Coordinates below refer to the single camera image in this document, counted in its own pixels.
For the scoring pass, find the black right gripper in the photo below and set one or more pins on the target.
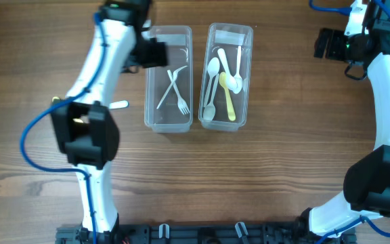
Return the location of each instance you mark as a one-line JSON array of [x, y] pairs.
[[335, 37]]

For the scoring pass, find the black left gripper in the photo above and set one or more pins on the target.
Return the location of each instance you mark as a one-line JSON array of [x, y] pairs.
[[160, 56]]

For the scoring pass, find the white plastic fork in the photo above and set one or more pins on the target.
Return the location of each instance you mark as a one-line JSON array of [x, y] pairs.
[[168, 91], [181, 103]]

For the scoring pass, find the light blue plastic fork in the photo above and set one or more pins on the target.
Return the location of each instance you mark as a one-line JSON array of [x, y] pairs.
[[119, 105]]

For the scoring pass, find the white plastic spoon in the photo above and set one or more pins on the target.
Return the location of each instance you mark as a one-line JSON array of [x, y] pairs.
[[237, 76], [209, 110], [212, 69], [231, 83]]

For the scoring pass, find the yellow plastic spoon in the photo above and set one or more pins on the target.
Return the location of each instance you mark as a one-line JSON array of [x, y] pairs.
[[229, 106]]

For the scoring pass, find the yellow plastic fork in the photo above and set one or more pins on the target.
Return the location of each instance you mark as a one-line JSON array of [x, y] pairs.
[[55, 99]]

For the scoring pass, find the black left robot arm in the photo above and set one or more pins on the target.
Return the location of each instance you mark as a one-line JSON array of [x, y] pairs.
[[85, 130]]

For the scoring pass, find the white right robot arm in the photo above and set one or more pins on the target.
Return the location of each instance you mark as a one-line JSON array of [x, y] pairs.
[[365, 196]]

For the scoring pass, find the clear left plastic container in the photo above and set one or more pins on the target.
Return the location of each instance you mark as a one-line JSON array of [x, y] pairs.
[[168, 118]]

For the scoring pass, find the clear plastic container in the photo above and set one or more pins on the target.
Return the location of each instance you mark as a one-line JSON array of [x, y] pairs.
[[228, 37], [168, 118]]

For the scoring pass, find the clear right plastic container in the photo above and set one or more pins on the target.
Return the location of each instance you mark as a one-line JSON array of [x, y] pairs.
[[228, 37]]

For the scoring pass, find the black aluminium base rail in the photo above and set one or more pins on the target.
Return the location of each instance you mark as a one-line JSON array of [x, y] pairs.
[[239, 233]]

